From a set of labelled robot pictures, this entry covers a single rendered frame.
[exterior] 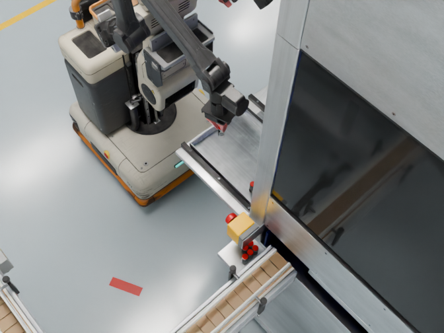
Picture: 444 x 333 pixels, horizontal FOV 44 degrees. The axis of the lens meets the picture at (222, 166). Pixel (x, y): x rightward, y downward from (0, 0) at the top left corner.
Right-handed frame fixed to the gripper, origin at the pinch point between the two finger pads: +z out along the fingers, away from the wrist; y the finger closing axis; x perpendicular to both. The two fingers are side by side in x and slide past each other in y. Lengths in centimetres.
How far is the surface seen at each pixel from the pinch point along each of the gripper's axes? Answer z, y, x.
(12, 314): 20, -24, -80
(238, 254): 28.1, 20.6, -23.7
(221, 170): 25.1, -1.3, 0.0
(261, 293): 25, 35, -32
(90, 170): 104, -96, 7
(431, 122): -67, 61, -25
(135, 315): 112, -27, -42
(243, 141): 24.7, -1.5, 15.0
